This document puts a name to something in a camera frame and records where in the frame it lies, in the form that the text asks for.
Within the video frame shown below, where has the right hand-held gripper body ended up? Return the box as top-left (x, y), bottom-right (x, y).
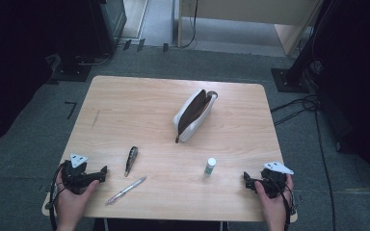
top-left (257, 161), bottom-right (295, 199)

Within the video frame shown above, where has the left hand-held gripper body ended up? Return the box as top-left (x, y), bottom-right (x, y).
top-left (60, 152), bottom-right (93, 195)

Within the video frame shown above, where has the small white green bottle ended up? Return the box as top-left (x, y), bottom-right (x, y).
top-left (203, 157), bottom-right (217, 176)

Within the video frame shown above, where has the white pencil case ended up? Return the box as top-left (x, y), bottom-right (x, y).
top-left (172, 89), bottom-right (219, 144)

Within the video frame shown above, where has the person's right hand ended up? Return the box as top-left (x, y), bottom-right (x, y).
top-left (253, 178), bottom-right (295, 225)

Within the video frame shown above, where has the person's left hand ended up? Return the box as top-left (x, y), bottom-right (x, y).
top-left (55, 178), bottom-right (100, 225)

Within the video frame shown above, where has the clear pen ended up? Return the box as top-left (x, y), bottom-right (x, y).
top-left (105, 175), bottom-right (148, 206)

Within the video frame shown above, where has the black flat stand base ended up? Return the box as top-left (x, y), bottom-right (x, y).
top-left (49, 52), bottom-right (93, 83)

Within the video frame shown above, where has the black metal stand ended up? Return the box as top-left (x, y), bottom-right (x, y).
top-left (271, 0), bottom-right (335, 94)

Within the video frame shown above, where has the dark curtain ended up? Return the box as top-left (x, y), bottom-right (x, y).
top-left (0, 0), bottom-right (93, 152)
top-left (314, 0), bottom-right (370, 196)

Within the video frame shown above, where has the black cabinet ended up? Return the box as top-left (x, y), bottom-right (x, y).
top-left (88, 0), bottom-right (128, 56)

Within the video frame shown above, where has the beige wooden furniture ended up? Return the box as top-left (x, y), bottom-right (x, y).
top-left (176, 0), bottom-right (324, 58)

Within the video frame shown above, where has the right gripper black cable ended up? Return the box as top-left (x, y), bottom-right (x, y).
top-left (268, 177), bottom-right (298, 231)

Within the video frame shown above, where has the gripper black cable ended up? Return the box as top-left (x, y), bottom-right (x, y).
top-left (46, 162), bottom-right (70, 231)
top-left (268, 177), bottom-right (298, 231)

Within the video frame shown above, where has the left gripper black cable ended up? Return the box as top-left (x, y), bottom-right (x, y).
top-left (46, 162), bottom-right (70, 231)

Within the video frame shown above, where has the long black floor cable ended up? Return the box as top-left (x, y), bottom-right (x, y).
top-left (313, 105), bottom-right (336, 231)

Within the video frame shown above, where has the hanging black cable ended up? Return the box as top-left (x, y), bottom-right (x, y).
top-left (181, 0), bottom-right (200, 49)

